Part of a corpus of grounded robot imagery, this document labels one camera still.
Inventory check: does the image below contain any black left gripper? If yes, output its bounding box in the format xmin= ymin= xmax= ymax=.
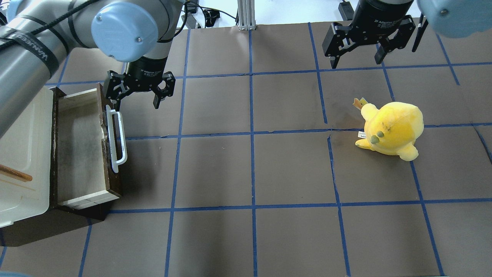
xmin=103 ymin=57 xmax=176 ymax=112

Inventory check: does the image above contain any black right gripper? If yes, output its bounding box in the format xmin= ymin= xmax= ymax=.
xmin=322 ymin=0 xmax=416 ymax=69

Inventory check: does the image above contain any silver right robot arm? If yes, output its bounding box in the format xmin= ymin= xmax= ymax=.
xmin=322 ymin=0 xmax=491 ymax=69

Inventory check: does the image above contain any yellow plush dinosaur toy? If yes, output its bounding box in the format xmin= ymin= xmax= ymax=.
xmin=353 ymin=98 xmax=425 ymax=162

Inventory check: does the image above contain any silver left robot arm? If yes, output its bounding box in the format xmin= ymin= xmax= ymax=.
xmin=0 ymin=0 xmax=187 ymax=135

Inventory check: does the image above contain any wooden drawer with white handle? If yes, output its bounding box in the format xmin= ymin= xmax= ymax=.
xmin=56 ymin=84 xmax=128 ymax=209

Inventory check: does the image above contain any wooden stick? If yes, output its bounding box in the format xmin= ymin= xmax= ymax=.
xmin=0 ymin=165 xmax=32 ymax=182

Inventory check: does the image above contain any aluminium frame post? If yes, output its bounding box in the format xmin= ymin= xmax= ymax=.
xmin=237 ymin=0 xmax=257 ymax=30

